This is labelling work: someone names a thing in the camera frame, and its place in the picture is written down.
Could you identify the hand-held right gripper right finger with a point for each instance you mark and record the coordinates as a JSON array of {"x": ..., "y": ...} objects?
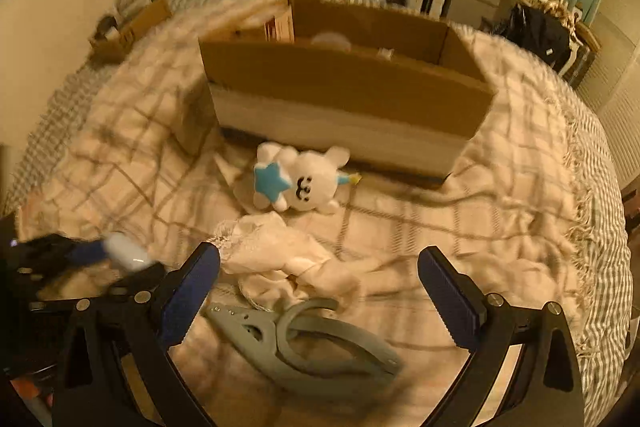
[{"x": 450, "y": 297}]

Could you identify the grey gingham bedsheet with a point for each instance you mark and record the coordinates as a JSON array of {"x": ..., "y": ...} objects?
[{"x": 606, "y": 257}]

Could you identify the white plush toy blue star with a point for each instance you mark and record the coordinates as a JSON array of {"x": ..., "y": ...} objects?
[{"x": 310, "y": 177}]

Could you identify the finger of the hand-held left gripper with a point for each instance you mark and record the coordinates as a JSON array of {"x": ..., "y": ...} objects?
[
  {"x": 87, "y": 253},
  {"x": 142, "y": 278}
]

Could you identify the white crumpled cloth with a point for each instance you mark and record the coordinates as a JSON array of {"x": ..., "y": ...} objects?
[{"x": 280, "y": 252}]

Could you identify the large cardboard box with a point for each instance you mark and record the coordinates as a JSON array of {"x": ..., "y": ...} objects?
[{"x": 325, "y": 79}]

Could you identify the white plastic bag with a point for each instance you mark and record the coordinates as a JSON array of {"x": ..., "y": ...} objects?
[{"x": 131, "y": 1}]

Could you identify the small white bottle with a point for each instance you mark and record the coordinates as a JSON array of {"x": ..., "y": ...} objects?
[{"x": 127, "y": 252}]

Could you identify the black clothing pile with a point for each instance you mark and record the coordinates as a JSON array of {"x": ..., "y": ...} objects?
[{"x": 542, "y": 32}]

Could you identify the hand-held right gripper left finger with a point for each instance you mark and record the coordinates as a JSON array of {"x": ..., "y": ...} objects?
[{"x": 192, "y": 292}]

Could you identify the large grey plastic clip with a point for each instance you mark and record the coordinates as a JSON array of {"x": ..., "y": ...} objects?
[{"x": 250, "y": 332}]

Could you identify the cream plaid blanket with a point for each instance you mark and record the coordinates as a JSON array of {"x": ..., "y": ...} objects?
[{"x": 500, "y": 217}]

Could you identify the small cardboard box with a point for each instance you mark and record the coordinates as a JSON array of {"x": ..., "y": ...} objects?
[{"x": 146, "y": 19}]

